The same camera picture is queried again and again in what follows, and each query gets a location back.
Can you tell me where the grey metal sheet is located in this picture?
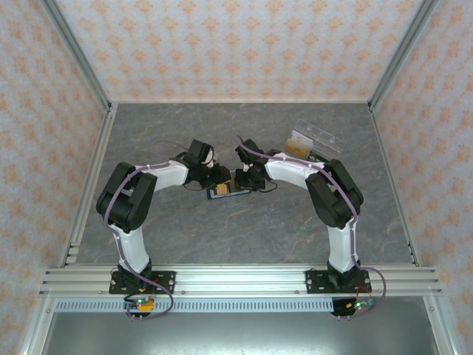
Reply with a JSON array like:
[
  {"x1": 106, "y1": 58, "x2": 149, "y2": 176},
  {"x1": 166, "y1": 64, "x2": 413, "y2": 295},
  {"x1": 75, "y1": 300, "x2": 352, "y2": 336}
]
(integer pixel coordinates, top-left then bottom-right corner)
[{"x1": 39, "y1": 311, "x2": 441, "y2": 355}]

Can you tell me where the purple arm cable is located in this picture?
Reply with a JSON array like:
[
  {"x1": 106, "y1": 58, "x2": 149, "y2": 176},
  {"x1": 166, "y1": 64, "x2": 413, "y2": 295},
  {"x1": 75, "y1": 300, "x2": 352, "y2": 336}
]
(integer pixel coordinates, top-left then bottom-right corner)
[
  {"x1": 235, "y1": 135, "x2": 389, "y2": 320},
  {"x1": 103, "y1": 141, "x2": 193, "y2": 322}
]

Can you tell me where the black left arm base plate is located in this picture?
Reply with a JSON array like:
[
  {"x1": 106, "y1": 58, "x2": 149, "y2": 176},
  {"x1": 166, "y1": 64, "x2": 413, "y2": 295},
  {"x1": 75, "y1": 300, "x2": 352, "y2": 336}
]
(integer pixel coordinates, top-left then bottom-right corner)
[{"x1": 108, "y1": 270, "x2": 177, "y2": 295}]

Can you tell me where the controller board with yellow connector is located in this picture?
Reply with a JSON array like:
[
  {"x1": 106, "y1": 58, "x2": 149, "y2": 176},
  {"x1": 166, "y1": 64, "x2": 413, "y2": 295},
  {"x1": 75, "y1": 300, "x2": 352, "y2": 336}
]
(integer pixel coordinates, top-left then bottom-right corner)
[{"x1": 123, "y1": 295, "x2": 156, "y2": 314}]

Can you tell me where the aluminium mounting rail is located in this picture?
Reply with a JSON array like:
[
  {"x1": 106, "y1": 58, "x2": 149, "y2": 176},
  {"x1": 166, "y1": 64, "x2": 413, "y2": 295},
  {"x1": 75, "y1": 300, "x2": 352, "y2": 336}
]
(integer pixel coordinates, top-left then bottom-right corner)
[{"x1": 38, "y1": 264, "x2": 443, "y2": 297}]

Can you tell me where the aluminium side rail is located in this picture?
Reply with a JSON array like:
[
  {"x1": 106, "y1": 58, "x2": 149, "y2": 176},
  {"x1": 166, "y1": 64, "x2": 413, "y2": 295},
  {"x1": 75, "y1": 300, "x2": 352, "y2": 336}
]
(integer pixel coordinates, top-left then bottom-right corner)
[
  {"x1": 58, "y1": 103, "x2": 120, "y2": 268},
  {"x1": 368, "y1": 104, "x2": 423, "y2": 268}
]

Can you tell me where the clear acrylic box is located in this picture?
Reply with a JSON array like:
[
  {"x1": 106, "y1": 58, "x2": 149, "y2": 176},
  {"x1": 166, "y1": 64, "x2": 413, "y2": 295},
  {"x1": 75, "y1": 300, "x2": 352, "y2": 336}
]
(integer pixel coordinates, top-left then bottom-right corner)
[{"x1": 282, "y1": 118, "x2": 343, "y2": 162}]

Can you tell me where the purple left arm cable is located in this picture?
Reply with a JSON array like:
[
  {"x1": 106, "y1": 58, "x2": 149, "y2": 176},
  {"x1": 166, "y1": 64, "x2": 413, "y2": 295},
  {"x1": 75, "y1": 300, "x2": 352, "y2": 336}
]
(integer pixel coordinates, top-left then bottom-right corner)
[{"x1": 103, "y1": 141, "x2": 193, "y2": 322}]

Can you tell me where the aluminium frame post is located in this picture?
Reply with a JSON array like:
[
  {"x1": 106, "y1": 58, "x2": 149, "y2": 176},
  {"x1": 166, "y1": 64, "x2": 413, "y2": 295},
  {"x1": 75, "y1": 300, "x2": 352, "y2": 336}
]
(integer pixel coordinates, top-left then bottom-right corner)
[
  {"x1": 38, "y1": 0, "x2": 114, "y2": 112},
  {"x1": 368, "y1": 0, "x2": 441, "y2": 111}
]

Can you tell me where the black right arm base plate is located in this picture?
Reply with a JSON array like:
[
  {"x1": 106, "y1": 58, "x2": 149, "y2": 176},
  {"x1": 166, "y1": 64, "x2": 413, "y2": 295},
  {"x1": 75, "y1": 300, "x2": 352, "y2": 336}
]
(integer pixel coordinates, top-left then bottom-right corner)
[{"x1": 305, "y1": 268, "x2": 371, "y2": 295}]

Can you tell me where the controller board with blue connector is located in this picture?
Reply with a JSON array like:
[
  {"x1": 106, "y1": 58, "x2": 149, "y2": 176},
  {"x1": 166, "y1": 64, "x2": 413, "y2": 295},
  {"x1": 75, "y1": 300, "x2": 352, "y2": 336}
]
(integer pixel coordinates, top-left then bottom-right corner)
[{"x1": 345, "y1": 297, "x2": 376, "y2": 312}]

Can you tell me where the blue card holder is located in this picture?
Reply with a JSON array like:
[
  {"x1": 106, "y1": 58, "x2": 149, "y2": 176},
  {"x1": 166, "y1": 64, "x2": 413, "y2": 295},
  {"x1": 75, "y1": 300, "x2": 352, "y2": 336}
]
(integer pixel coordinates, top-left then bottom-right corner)
[{"x1": 205, "y1": 169, "x2": 255, "y2": 201}]

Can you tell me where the slotted grey cable duct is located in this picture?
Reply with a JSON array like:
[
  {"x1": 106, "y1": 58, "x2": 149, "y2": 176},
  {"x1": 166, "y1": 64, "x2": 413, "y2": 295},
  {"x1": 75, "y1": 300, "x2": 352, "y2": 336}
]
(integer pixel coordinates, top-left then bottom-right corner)
[{"x1": 55, "y1": 298, "x2": 334, "y2": 314}]

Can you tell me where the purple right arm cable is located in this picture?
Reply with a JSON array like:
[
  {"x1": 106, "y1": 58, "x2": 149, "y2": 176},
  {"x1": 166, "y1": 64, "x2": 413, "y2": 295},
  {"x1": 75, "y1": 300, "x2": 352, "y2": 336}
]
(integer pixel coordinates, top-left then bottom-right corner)
[{"x1": 235, "y1": 135, "x2": 389, "y2": 320}]

